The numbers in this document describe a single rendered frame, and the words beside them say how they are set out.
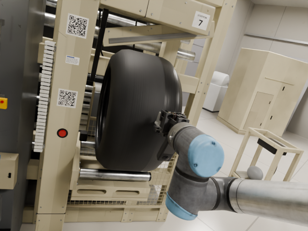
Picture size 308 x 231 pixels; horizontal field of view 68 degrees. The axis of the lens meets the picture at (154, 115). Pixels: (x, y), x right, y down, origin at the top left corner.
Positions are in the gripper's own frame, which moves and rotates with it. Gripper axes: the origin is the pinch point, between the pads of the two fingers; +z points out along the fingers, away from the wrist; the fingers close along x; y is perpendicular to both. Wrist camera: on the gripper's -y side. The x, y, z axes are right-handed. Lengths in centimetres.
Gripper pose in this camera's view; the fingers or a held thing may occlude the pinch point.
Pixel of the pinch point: (158, 123)
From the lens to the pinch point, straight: 86.9
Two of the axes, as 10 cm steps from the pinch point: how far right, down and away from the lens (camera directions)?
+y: 2.1, -9.6, -1.8
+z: -2.9, -2.4, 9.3
